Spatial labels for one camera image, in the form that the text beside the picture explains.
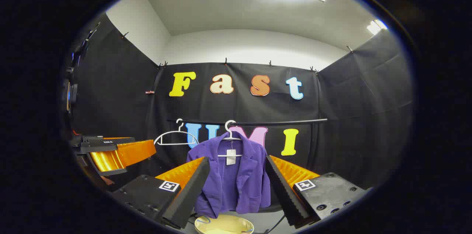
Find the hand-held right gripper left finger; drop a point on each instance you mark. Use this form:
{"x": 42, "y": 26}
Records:
{"x": 191, "y": 193}

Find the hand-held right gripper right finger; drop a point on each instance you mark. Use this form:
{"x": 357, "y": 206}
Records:
{"x": 284, "y": 193}

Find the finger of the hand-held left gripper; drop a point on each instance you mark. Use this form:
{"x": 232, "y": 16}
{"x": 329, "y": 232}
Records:
{"x": 96, "y": 141}
{"x": 129, "y": 152}

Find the purple ribbed jacket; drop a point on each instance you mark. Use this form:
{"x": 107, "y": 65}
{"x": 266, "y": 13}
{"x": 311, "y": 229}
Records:
{"x": 243, "y": 178}

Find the white plastic hanger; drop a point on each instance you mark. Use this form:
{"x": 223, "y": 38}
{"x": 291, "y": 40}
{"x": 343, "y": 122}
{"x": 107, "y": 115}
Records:
{"x": 231, "y": 133}
{"x": 180, "y": 127}

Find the black clothes rack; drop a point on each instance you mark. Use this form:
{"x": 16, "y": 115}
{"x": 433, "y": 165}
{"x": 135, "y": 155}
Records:
{"x": 280, "y": 121}

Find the black backdrop cloth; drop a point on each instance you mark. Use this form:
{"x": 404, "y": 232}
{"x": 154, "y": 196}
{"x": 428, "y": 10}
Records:
{"x": 110, "y": 97}

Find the white paper tag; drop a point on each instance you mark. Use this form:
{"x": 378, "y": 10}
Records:
{"x": 231, "y": 157}

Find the small ceiling light panel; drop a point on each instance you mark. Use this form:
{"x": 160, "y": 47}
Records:
{"x": 376, "y": 26}

